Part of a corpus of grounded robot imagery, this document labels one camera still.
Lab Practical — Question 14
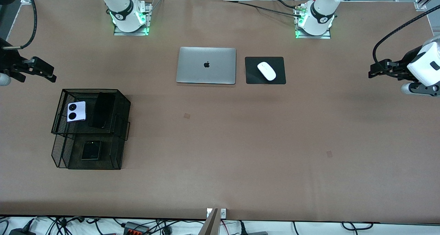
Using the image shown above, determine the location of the lilac flip phone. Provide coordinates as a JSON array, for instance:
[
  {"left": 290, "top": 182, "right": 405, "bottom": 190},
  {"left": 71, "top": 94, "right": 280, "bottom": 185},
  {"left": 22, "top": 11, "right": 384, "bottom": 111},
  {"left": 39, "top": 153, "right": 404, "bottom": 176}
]
[{"left": 66, "top": 101, "right": 86, "bottom": 123}]

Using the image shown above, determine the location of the long black phone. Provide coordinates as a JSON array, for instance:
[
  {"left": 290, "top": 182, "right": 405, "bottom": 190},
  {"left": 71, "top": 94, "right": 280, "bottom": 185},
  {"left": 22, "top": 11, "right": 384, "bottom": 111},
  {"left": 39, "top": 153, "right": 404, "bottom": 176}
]
[{"left": 88, "top": 92, "right": 116, "bottom": 129}]

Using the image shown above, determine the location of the small black phone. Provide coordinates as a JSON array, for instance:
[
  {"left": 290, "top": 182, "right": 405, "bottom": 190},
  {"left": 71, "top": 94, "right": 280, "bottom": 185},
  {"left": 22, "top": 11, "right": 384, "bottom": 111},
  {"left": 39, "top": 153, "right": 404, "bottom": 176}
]
[{"left": 81, "top": 140, "right": 102, "bottom": 161}]

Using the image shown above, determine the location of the black mesh desk tray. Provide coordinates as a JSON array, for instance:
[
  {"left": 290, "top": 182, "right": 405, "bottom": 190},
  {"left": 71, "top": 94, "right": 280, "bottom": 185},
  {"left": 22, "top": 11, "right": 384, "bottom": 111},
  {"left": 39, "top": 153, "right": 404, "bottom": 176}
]
[{"left": 51, "top": 88, "right": 131, "bottom": 170}]

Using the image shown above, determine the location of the white computer mouse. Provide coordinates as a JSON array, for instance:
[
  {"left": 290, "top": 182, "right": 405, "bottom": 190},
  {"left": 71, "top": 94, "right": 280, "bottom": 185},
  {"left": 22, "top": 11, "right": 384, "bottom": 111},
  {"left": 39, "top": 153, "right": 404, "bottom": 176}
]
[{"left": 257, "top": 62, "right": 277, "bottom": 81}]

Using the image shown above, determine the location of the black mouse pad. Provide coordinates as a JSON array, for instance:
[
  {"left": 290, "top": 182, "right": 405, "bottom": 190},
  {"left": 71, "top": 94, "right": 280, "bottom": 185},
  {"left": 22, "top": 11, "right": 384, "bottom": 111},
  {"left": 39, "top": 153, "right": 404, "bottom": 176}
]
[{"left": 245, "top": 56, "right": 286, "bottom": 85}]

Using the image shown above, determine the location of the silver closed laptop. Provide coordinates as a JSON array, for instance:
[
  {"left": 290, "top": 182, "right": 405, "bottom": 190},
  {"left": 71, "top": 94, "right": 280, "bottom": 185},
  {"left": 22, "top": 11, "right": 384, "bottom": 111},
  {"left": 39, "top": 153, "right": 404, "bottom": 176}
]
[{"left": 176, "top": 47, "right": 237, "bottom": 85}]

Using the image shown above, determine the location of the black orange power strip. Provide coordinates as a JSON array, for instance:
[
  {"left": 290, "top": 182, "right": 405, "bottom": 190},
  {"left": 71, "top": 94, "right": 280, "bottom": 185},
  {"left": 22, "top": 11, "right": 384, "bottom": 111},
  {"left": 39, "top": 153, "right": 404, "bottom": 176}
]
[{"left": 123, "top": 221, "right": 150, "bottom": 235}]

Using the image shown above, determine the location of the black plug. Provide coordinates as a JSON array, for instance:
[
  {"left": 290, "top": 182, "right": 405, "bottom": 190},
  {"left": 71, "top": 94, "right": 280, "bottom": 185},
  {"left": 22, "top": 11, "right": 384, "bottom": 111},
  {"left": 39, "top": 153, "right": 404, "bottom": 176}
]
[{"left": 237, "top": 221, "right": 268, "bottom": 235}]

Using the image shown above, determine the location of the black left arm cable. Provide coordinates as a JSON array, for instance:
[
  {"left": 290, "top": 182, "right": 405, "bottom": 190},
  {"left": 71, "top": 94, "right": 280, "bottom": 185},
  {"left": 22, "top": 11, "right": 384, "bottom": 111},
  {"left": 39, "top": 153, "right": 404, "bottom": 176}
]
[{"left": 373, "top": 5, "right": 440, "bottom": 78}]

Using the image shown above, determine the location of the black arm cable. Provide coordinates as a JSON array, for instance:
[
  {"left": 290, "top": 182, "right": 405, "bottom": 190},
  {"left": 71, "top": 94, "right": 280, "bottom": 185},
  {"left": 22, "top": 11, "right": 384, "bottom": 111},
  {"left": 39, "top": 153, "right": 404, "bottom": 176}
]
[
  {"left": 2, "top": 0, "right": 37, "bottom": 50},
  {"left": 373, "top": 5, "right": 440, "bottom": 78}
]

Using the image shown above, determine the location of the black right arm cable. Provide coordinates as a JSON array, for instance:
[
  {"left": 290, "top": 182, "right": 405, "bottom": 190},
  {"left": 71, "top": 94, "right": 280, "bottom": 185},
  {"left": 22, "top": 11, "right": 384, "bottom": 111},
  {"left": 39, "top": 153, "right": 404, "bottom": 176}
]
[{"left": 2, "top": 0, "right": 37, "bottom": 50}]

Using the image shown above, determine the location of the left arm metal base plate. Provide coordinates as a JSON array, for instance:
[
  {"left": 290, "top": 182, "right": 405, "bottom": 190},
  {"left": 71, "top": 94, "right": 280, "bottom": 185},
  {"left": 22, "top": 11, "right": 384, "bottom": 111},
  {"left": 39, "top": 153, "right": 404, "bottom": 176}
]
[{"left": 295, "top": 3, "right": 331, "bottom": 39}]

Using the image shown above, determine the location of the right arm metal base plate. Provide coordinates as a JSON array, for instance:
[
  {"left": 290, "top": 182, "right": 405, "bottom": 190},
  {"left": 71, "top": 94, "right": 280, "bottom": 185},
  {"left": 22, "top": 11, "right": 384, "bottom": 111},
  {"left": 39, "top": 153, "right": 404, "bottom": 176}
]
[{"left": 113, "top": 1, "right": 152, "bottom": 36}]

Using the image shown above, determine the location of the thick black table cable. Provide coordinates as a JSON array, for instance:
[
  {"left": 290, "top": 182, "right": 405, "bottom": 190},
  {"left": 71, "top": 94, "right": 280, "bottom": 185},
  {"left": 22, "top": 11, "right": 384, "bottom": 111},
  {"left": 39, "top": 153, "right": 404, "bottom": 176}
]
[{"left": 273, "top": 0, "right": 300, "bottom": 10}]

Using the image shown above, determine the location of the thin black table cable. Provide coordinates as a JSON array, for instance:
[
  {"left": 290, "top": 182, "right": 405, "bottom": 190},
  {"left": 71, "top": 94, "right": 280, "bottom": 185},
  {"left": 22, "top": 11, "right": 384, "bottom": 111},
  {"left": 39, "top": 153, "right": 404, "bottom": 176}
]
[{"left": 223, "top": 0, "right": 303, "bottom": 18}]

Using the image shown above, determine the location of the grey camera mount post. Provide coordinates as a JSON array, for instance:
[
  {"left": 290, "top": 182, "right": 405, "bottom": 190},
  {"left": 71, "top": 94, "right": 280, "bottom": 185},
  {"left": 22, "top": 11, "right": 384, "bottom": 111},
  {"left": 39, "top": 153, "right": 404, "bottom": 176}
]
[{"left": 199, "top": 208, "right": 219, "bottom": 235}]

